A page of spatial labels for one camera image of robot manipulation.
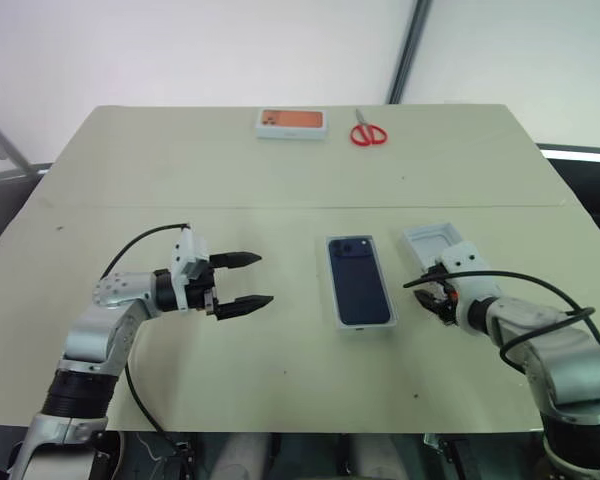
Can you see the dark blue smartphone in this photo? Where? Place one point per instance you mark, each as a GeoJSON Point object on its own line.
{"type": "Point", "coordinates": [357, 280]}

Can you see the phone box with orange print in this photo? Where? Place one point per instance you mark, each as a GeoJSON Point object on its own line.
{"type": "Point", "coordinates": [290, 122]}

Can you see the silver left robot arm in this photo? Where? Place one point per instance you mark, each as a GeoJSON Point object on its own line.
{"type": "Point", "coordinates": [100, 330]}

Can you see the dark window frame post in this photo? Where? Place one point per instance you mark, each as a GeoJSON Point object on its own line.
{"type": "Point", "coordinates": [410, 50]}

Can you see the white phone box base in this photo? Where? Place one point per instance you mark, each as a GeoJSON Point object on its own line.
{"type": "Point", "coordinates": [362, 329]}

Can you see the black table leg bracket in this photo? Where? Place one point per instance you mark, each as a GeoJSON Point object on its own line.
{"type": "Point", "coordinates": [450, 455]}

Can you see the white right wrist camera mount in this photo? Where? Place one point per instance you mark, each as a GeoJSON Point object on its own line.
{"type": "Point", "coordinates": [470, 280]}

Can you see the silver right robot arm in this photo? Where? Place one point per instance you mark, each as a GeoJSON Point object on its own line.
{"type": "Point", "coordinates": [555, 345]}

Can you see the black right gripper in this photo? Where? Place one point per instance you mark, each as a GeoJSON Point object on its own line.
{"type": "Point", "coordinates": [451, 305]}

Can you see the pale rounded cylinder shape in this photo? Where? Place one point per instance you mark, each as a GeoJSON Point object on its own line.
{"type": "Point", "coordinates": [240, 457]}

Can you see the white box lid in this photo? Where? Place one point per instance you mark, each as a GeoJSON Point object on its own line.
{"type": "Point", "coordinates": [427, 242]}

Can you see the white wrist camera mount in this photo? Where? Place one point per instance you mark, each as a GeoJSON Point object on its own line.
{"type": "Point", "coordinates": [182, 270]}
{"type": "Point", "coordinates": [470, 280]}

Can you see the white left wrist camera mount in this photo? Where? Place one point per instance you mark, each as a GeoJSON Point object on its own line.
{"type": "Point", "coordinates": [182, 270]}

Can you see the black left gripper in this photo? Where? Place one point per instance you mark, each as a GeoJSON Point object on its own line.
{"type": "Point", "coordinates": [202, 292]}

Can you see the grey slanted metal frame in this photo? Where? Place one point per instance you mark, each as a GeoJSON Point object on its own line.
{"type": "Point", "coordinates": [0, 140]}

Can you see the black desk with light strip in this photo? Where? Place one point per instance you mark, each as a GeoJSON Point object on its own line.
{"type": "Point", "coordinates": [585, 165]}

